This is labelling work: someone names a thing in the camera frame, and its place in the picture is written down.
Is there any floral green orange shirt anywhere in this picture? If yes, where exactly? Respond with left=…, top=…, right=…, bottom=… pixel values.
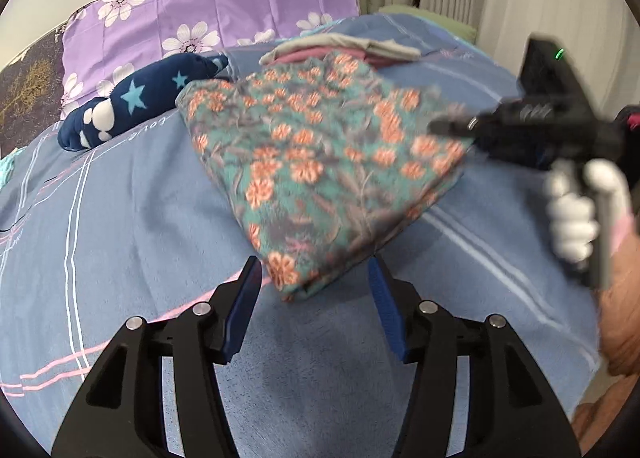
left=176, top=54, right=470, bottom=300

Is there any pink sleeve right forearm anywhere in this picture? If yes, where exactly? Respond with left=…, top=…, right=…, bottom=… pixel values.
left=569, top=214, right=640, bottom=444

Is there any right white gloved hand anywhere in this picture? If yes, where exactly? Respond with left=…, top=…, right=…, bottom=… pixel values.
left=544, top=159, right=634, bottom=264

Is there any folded beige garment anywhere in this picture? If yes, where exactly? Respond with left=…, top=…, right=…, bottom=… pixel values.
left=259, top=32, right=421, bottom=66

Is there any folded pink garment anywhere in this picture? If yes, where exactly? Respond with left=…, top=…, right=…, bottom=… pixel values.
left=267, top=46, right=404, bottom=69

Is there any green pillow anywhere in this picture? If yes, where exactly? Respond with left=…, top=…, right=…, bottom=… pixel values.
left=358, top=0, right=477, bottom=44

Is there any blue plaid bed sheet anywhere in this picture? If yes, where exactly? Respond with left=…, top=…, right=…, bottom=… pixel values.
left=1, top=112, right=600, bottom=457

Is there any turquoise blanket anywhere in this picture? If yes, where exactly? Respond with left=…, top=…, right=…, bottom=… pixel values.
left=0, top=147, right=24, bottom=188

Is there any purple floral pillow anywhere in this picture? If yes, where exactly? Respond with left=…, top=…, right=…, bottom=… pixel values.
left=61, top=0, right=360, bottom=116

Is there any navy star plush blanket roll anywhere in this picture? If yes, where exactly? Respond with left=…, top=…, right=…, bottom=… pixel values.
left=58, top=53, right=228, bottom=152

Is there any dark tree pattern headboard cushion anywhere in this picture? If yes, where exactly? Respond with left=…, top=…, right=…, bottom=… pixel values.
left=0, top=25, right=65, bottom=157

